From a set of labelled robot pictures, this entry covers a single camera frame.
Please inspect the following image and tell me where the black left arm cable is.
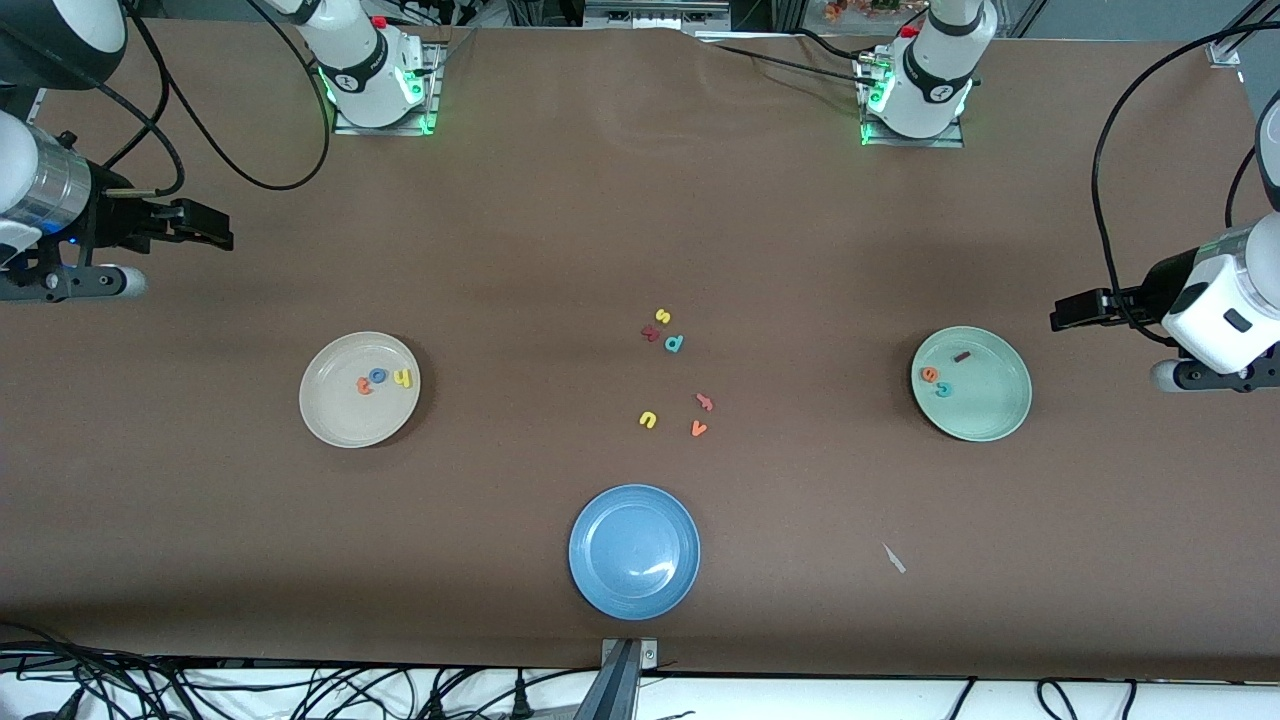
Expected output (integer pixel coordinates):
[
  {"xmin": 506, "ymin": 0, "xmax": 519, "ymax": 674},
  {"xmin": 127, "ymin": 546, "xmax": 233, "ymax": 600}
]
[{"xmin": 1092, "ymin": 20, "xmax": 1280, "ymax": 346}]

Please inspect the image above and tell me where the green round plate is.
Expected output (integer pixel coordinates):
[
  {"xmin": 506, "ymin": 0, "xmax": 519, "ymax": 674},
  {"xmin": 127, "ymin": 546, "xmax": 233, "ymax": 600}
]
[{"xmin": 910, "ymin": 326, "xmax": 1033, "ymax": 443}]

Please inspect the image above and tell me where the beige round plate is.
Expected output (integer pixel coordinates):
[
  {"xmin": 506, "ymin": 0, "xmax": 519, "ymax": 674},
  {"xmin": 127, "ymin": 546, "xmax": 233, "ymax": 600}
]
[{"xmin": 299, "ymin": 331, "xmax": 422, "ymax": 449}]

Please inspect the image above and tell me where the aluminium corner profile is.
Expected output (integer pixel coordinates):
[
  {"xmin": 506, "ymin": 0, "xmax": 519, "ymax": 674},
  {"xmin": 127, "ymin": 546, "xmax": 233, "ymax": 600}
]
[{"xmin": 1205, "ymin": 0, "xmax": 1280, "ymax": 69}]

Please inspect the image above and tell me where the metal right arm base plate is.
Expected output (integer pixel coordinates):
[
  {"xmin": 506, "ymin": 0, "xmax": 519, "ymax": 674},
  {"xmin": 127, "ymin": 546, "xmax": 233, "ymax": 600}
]
[{"xmin": 333, "ymin": 42, "xmax": 441, "ymax": 136}]

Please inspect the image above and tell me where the blue round plate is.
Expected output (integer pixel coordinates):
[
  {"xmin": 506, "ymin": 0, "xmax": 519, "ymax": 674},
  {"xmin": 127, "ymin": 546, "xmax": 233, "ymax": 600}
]
[{"xmin": 568, "ymin": 484, "xmax": 701, "ymax": 621}]

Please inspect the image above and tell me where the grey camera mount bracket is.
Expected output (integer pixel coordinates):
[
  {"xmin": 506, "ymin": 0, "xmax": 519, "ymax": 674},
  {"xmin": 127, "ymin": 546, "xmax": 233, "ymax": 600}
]
[{"xmin": 598, "ymin": 637, "xmax": 661, "ymax": 720}]

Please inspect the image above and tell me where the black looped floor cable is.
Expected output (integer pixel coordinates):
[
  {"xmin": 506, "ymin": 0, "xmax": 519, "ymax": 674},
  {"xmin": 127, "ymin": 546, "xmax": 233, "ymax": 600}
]
[{"xmin": 1035, "ymin": 678, "xmax": 1136, "ymax": 720}]

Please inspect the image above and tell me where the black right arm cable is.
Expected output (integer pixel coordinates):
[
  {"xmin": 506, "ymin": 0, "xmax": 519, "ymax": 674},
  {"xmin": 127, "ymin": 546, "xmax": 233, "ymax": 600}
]
[{"xmin": 100, "ymin": 0, "xmax": 332, "ymax": 197}]

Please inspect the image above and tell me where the brown table cover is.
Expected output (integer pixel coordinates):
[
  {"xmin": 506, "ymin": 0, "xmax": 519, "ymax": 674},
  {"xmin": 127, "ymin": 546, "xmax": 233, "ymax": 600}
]
[{"xmin": 0, "ymin": 18, "xmax": 1280, "ymax": 683}]

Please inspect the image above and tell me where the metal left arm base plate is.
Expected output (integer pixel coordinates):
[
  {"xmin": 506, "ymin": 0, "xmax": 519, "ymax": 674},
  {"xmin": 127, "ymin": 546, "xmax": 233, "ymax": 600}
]
[{"xmin": 858, "ymin": 55, "xmax": 966, "ymax": 149}]

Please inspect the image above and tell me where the grey metal frame bracket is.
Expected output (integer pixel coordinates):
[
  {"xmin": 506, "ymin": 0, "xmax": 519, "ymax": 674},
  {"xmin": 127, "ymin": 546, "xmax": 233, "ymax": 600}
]
[{"xmin": 585, "ymin": 0, "xmax": 733, "ymax": 33}]

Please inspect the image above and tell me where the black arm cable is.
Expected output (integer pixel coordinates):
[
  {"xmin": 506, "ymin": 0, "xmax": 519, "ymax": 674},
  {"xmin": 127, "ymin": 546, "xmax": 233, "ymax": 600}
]
[
  {"xmin": 1092, "ymin": 20, "xmax": 1280, "ymax": 346},
  {"xmin": 100, "ymin": 0, "xmax": 332, "ymax": 197}
]

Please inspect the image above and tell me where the black base power cable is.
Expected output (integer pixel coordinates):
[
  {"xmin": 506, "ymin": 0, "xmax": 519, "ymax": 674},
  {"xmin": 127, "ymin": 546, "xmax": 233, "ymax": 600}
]
[{"xmin": 700, "ymin": 28, "xmax": 881, "ymax": 91}]

